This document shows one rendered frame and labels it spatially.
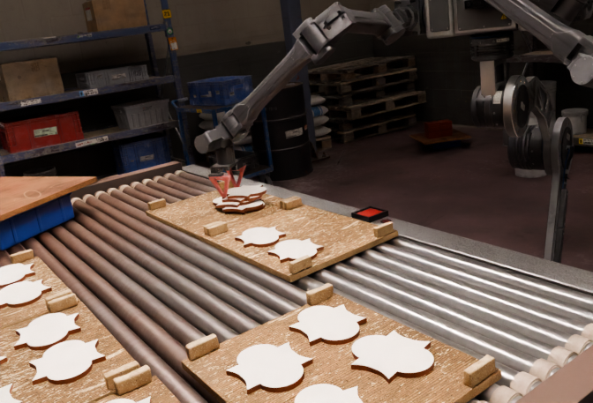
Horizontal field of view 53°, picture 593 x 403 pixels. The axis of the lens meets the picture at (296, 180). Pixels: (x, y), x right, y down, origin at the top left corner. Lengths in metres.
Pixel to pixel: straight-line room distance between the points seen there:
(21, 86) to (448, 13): 4.51
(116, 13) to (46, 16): 0.82
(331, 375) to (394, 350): 0.11
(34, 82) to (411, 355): 5.24
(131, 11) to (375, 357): 5.37
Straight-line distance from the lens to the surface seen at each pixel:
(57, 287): 1.58
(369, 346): 1.05
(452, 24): 2.05
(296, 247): 1.49
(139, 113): 6.14
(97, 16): 6.04
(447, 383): 0.98
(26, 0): 6.57
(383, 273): 1.38
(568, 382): 0.97
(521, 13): 1.46
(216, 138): 1.80
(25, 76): 5.93
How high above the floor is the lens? 1.49
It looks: 15 degrees down
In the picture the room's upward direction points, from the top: 7 degrees counter-clockwise
